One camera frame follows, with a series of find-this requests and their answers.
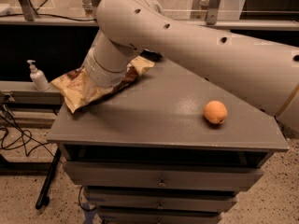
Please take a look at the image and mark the brown sea salt chip bag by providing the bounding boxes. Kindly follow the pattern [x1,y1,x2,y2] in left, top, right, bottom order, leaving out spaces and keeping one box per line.
[50,56,155,113]

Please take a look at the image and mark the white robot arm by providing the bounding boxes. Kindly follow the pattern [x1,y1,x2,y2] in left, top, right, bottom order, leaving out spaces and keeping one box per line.
[84,0,299,130]

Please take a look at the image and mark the grey drawer cabinet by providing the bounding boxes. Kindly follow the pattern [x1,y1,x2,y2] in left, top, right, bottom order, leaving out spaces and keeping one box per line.
[46,51,290,224]

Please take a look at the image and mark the orange fruit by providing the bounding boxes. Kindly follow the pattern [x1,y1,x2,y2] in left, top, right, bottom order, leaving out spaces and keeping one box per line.
[204,101,228,124]

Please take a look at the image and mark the top grey drawer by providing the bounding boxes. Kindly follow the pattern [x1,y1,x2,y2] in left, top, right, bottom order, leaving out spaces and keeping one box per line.
[64,161,263,191]

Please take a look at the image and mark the grey drawer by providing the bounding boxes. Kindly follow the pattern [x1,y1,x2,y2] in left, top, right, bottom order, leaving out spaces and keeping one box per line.
[64,161,263,191]
[84,188,236,213]
[98,208,221,224]

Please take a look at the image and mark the middle grey drawer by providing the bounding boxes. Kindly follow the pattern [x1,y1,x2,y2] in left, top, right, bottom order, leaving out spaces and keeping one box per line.
[84,188,236,213]

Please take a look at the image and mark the white pump bottle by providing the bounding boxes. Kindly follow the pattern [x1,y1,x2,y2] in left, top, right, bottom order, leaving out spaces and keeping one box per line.
[27,60,50,91]

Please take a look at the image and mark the bottom grey drawer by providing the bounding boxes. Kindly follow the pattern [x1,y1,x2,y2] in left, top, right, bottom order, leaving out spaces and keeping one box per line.
[98,208,221,224]

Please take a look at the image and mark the black metal stand leg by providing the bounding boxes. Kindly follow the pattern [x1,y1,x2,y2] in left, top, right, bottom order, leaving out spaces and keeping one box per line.
[36,149,61,210]

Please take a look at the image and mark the black cable on ledge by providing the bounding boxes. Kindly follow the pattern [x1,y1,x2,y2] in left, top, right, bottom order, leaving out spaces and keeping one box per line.
[0,12,98,22]

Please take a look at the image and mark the grey metal rail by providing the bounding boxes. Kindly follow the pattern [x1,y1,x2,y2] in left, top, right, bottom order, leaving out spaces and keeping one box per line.
[0,14,299,32]

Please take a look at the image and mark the black floor cables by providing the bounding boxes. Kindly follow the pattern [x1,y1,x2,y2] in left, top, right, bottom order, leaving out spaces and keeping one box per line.
[0,91,57,158]

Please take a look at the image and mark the right metal frame post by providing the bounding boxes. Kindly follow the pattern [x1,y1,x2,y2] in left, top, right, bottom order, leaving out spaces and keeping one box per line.
[206,0,221,25]

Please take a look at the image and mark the left metal frame post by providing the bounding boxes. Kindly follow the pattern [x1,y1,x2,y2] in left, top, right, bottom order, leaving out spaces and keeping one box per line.
[18,0,36,21]

